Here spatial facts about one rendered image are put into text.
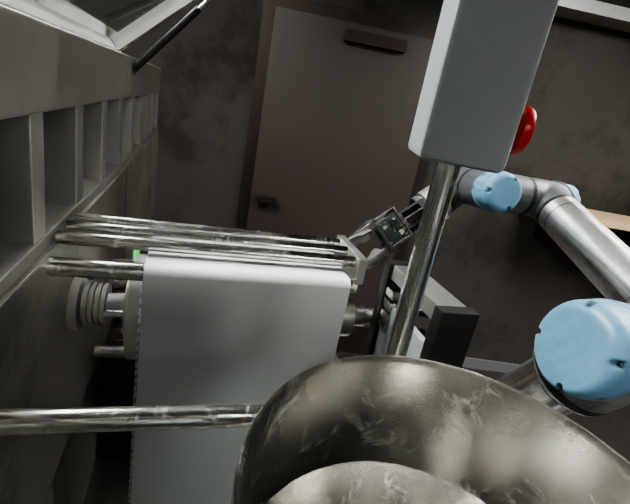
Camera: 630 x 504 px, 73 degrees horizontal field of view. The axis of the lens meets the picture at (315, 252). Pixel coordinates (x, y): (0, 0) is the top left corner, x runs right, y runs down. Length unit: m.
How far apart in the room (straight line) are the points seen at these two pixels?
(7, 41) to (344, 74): 2.35
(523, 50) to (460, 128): 0.05
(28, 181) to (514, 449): 0.43
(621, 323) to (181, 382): 0.50
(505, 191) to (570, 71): 2.35
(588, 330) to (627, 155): 2.91
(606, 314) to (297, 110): 2.27
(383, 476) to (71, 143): 0.51
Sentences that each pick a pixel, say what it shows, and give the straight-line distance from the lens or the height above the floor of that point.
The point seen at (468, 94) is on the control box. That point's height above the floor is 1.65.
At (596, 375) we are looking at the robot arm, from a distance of 0.58.
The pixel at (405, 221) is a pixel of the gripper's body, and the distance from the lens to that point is 0.89.
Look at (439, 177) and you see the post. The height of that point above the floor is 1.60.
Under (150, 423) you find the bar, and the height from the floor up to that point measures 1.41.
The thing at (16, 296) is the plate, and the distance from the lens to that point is 0.44.
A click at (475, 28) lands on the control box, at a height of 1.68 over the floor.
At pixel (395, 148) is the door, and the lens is 2.73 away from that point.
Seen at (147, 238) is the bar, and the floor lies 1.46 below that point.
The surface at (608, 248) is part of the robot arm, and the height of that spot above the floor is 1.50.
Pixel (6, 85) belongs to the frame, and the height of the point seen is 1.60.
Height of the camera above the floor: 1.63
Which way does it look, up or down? 19 degrees down
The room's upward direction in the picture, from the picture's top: 11 degrees clockwise
